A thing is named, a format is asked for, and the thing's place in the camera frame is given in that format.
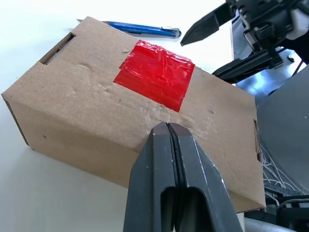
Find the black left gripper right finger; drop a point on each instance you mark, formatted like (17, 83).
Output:
(198, 174)

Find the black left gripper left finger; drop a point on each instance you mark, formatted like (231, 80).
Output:
(149, 169)

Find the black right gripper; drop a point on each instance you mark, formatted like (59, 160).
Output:
(265, 21)

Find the blue pen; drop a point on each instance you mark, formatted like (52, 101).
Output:
(144, 28)

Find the brown cardboard box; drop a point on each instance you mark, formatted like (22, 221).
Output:
(72, 96)

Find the red tape patch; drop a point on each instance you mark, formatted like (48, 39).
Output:
(154, 75)

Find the grey robot torso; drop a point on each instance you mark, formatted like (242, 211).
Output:
(285, 120)

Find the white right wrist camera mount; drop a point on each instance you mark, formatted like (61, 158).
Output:
(299, 24)

